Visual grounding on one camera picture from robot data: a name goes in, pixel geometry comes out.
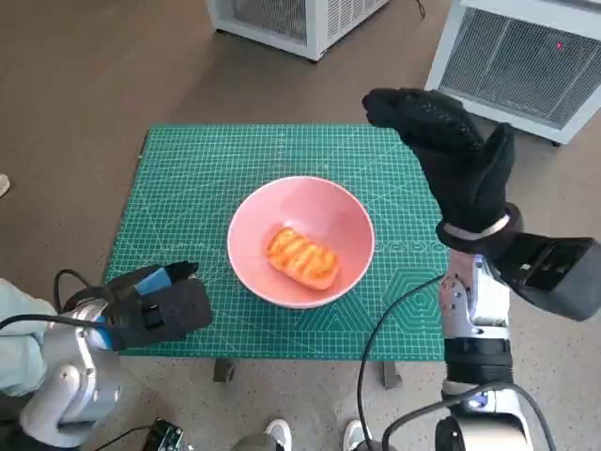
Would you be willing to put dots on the black left robot hand, blue tape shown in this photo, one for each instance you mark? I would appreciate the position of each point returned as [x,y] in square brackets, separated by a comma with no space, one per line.
[136,282]

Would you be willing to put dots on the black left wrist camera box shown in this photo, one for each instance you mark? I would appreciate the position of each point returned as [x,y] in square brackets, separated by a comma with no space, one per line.
[183,310]

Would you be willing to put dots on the green cutting mat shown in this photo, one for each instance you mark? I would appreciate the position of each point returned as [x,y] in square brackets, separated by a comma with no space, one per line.
[188,164]

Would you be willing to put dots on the right robot hand, black glove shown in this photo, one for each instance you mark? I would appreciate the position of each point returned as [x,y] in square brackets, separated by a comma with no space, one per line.
[465,164]

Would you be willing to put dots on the person's white shoe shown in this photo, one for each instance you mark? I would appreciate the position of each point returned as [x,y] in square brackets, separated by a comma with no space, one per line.
[4,185]

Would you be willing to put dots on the white mesh cabinet, red light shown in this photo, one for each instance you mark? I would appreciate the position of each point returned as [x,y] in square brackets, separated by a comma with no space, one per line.
[512,61]

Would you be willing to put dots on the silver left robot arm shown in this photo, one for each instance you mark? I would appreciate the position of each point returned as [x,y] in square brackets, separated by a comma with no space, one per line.
[75,385]

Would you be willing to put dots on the pink bowl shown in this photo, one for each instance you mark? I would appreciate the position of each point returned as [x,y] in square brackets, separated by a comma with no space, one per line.
[328,206]

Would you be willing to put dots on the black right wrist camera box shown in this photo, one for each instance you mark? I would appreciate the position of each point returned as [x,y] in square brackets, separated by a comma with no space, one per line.
[559,277]

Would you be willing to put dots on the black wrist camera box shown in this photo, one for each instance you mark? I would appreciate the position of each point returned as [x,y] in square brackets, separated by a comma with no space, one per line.
[183,310]
[559,277]

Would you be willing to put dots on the black table leg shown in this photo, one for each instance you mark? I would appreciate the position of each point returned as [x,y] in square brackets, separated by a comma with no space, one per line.
[224,371]
[389,373]

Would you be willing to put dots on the long striped toy bread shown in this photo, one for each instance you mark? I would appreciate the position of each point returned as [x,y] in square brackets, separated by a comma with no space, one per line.
[300,258]

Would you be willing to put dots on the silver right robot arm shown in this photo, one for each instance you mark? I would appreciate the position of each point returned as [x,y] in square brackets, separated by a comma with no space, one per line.
[483,305]

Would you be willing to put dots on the black electronic box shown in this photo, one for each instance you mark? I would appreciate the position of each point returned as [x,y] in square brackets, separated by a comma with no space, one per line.
[166,434]

